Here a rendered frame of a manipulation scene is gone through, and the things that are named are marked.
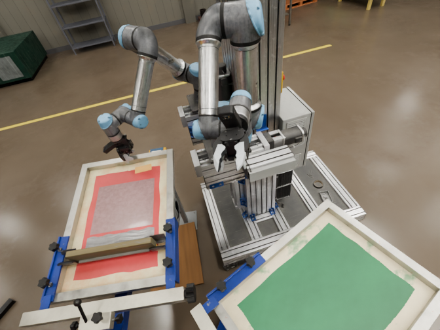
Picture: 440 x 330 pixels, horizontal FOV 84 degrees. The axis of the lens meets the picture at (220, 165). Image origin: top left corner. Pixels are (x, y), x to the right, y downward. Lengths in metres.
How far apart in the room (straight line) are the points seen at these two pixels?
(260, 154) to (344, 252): 0.62
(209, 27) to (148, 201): 0.94
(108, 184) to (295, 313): 1.20
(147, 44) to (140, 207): 0.84
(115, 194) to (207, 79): 0.92
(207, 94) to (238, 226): 1.49
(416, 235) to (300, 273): 1.65
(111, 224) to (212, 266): 1.12
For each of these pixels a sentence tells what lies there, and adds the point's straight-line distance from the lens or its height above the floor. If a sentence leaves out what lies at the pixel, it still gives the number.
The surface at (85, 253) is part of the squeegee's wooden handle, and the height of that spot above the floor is 1.12.
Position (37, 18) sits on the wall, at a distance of 8.69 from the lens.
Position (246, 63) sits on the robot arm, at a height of 1.70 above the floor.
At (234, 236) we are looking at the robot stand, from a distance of 2.16.
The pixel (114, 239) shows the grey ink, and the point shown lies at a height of 1.03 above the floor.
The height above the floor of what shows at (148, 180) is 1.07.
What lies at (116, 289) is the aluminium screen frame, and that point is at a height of 1.03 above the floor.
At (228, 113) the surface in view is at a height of 1.76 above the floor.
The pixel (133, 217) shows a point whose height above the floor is 1.04.
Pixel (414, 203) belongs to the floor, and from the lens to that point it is 2.95.
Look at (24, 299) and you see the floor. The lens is 2.99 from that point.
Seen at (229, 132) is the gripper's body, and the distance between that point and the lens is 0.70.
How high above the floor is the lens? 2.12
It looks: 46 degrees down
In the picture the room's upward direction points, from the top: 11 degrees counter-clockwise
